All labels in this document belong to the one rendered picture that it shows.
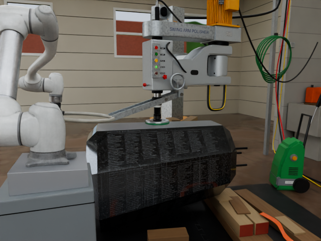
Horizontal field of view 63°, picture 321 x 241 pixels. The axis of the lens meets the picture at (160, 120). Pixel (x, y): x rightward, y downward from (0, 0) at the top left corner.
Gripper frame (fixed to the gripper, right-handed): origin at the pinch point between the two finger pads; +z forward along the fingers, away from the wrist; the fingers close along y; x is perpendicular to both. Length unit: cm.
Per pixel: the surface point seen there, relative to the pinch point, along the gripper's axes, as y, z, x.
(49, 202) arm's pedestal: -33, 13, -89
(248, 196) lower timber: 173, 64, -68
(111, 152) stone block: 31.3, 12.9, -30.5
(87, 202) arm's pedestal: -19, 14, -95
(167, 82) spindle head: 84, -42, -27
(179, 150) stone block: 77, 10, -56
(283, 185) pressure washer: 231, 60, -78
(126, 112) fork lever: 54, -15, -14
